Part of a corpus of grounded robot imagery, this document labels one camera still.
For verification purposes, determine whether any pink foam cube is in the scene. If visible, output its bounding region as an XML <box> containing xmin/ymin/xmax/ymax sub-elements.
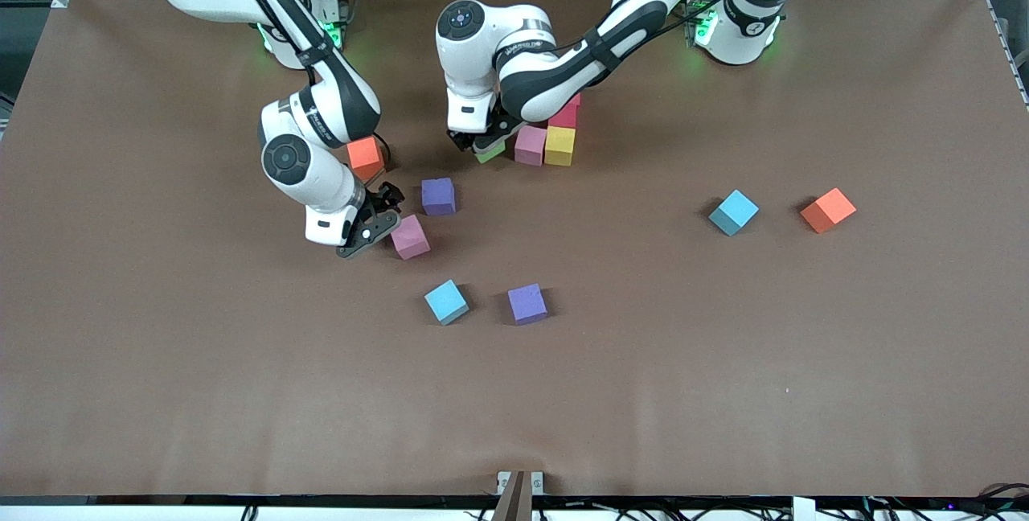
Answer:
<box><xmin>514</xmin><ymin>125</ymin><xmax>548</xmax><ymax>166</ymax></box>
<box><xmin>392</xmin><ymin>214</ymin><xmax>432</xmax><ymax>261</ymax></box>

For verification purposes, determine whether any yellow foam cube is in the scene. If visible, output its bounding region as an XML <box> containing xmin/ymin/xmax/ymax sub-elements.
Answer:
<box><xmin>544</xmin><ymin>126</ymin><xmax>577</xmax><ymax>167</ymax></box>

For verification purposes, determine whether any purple foam cube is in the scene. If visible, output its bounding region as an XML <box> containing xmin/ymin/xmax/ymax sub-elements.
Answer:
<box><xmin>420</xmin><ymin>177</ymin><xmax>457</xmax><ymax>217</ymax></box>
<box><xmin>507</xmin><ymin>284</ymin><xmax>549</xmax><ymax>326</ymax></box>

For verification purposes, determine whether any orange foam cube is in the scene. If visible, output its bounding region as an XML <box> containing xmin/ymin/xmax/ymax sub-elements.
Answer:
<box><xmin>346</xmin><ymin>137</ymin><xmax>385</xmax><ymax>181</ymax></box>
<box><xmin>800</xmin><ymin>187</ymin><xmax>858</xmax><ymax>235</ymax></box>

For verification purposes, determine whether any blue foam cube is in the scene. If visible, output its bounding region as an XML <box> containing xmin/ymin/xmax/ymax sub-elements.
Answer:
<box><xmin>424</xmin><ymin>279</ymin><xmax>471</xmax><ymax>326</ymax></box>
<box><xmin>708</xmin><ymin>189</ymin><xmax>760</xmax><ymax>237</ymax></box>

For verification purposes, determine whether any brown paper table cover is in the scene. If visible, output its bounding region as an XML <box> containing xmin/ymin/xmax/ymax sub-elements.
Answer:
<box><xmin>0</xmin><ymin>0</ymin><xmax>1029</xmax><ymax>499</ymax></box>

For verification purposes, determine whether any brown wooden strip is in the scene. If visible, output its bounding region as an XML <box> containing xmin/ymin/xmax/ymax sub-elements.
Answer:
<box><xmin>490</xmin><ymin>470</ymin><xmax>534</xmax><ymax>521</ymax></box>

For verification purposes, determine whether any grey metal table bracket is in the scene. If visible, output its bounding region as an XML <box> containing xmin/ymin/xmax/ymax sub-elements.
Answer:
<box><xmin>496</xmin><ymin>470</ymin><xmax>545</xmax><ymax>498</ymax></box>

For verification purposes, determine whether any perforated aluminium side rail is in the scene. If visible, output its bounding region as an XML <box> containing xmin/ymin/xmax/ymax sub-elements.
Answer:
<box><xmin>985</xmin><ymin>0</ymin><xmax>1029</xmax><ymax>112</ymax></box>

